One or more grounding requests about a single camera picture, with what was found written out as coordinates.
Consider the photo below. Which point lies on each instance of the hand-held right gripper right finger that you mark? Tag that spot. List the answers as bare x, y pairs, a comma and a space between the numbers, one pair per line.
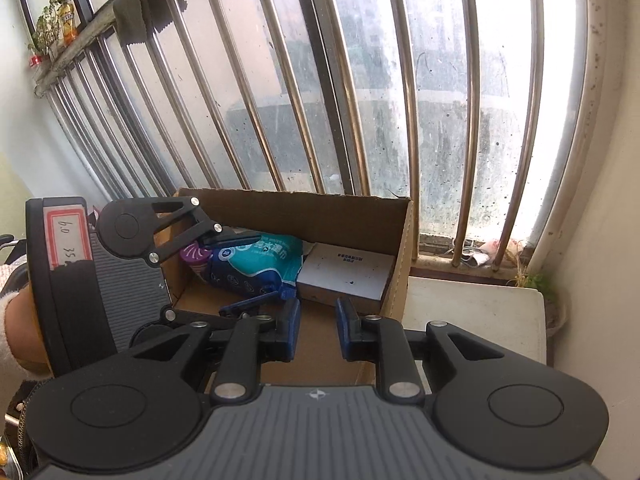
345, 330

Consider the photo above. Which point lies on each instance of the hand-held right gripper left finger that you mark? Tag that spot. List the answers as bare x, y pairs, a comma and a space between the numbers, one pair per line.
292, 330

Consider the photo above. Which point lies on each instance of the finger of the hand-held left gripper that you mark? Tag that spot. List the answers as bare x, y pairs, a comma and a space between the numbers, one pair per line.
200, 220
245, 305

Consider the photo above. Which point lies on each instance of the purple-lid air freshener jar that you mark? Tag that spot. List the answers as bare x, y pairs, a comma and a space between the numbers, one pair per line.
195, 255

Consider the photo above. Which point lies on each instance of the blue wet wipes pack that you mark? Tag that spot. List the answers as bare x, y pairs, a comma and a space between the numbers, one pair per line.
260, 260

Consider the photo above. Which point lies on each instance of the white carton box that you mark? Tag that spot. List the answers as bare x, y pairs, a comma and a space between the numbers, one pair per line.
345, 270

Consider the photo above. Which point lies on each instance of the brown cardboard box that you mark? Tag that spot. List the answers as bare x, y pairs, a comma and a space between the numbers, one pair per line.
350, 220

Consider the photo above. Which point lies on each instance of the person's left forearm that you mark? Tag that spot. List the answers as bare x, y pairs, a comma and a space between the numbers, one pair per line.
25, 330

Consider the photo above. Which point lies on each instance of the crumpled white pink litter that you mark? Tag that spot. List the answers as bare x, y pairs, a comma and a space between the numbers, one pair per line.
480, 255

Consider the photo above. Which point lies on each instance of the small green weed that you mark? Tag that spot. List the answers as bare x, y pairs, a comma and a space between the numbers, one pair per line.
537, 280

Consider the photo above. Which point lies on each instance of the dark cloth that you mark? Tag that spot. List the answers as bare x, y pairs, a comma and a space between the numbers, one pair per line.
132, 20

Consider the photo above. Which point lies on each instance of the metal window railing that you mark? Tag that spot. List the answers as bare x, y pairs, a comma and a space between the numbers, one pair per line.
80, 35

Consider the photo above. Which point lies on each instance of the red label bottle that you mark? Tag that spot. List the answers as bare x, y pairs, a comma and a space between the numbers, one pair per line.
34, 60

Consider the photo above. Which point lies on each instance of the orange drink bottle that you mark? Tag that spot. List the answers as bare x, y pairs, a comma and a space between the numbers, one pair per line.
67, 22

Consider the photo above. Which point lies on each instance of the green potted plant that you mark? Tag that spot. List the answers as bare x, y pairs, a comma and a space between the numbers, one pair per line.
45, 30

